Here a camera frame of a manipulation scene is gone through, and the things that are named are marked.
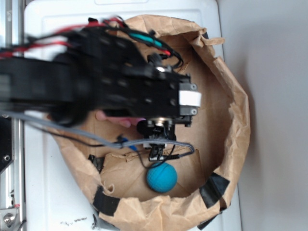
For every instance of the brown paper bag bin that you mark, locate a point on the brown paper bag bin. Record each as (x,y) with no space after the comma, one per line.
(114,181)

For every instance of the pink plush bunny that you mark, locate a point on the pink plush bunny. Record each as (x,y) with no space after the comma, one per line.
(126,122)

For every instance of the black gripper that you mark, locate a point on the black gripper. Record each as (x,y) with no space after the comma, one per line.
(163,99)

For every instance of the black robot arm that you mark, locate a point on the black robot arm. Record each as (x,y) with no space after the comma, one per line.
(56,80)

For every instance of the blue foam ball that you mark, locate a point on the blue foam ball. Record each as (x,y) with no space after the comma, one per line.
(161,177)

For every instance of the aluminium frame rail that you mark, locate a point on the aluminium frame rail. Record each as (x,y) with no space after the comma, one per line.
(12,162)

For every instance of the white plastic lid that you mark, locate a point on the white plastic lid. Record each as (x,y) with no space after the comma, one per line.
(54,201)

